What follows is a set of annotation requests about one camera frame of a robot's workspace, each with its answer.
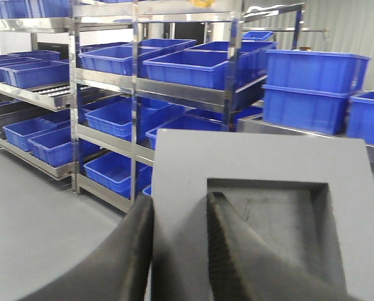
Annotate steel shelf rack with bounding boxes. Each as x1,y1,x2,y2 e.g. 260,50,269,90
0,1,306,211

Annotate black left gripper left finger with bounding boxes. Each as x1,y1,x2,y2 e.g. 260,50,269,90
24,194,154,300

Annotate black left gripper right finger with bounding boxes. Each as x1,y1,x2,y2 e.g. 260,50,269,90
206,192,354,300

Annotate blue bin middle shelf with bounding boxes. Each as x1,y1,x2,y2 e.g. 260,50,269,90
78,46,162,78
143,50,228,90

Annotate blue bin shelf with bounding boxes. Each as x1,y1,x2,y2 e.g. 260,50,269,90
0,60,70,89
143,50,228,90
78,46,162,78

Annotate blue bin left shelf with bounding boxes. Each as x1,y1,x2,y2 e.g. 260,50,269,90
0,60,70,89

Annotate stacked blue bins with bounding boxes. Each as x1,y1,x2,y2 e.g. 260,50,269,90
262,50,371,135

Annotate gray square base block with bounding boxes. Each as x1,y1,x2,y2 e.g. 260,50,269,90
151,129,374,300

